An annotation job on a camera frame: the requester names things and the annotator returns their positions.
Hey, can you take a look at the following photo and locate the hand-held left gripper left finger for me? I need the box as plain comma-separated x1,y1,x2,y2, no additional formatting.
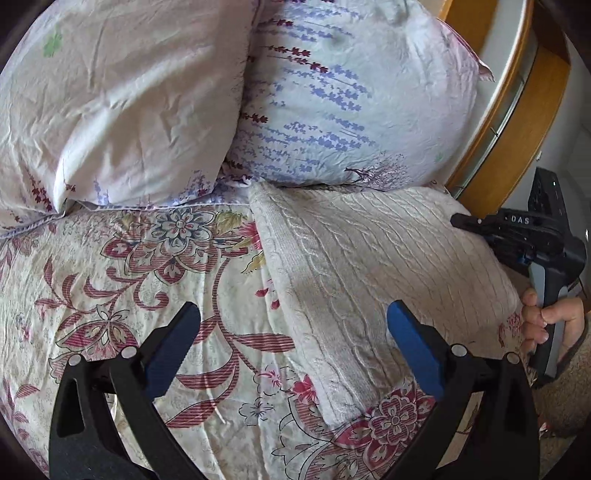
47,301,206,480

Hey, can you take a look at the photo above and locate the white pillow with purple sprigs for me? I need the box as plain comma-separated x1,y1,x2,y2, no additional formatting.
0,0,262,228

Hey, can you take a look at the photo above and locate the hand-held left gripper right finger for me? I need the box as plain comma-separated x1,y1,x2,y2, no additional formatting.
387,299,541,480

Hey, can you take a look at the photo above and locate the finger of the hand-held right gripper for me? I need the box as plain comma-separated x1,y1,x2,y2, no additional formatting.
451,211,511,243

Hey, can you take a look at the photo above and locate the person's right hand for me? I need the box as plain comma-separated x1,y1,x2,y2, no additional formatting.
520,287,586,357

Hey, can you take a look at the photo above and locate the floral bed sheet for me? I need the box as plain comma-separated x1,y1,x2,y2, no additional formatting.
0,185,536,480

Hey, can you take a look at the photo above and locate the white pillow with lavender print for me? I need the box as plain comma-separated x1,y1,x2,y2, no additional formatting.
221,0,496,192

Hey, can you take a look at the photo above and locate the orange wooden headboard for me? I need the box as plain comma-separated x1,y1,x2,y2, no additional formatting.
436,0,575,201

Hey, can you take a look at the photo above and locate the beige cable-knit sweater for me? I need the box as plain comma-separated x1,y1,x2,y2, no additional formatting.
248,182,522,424

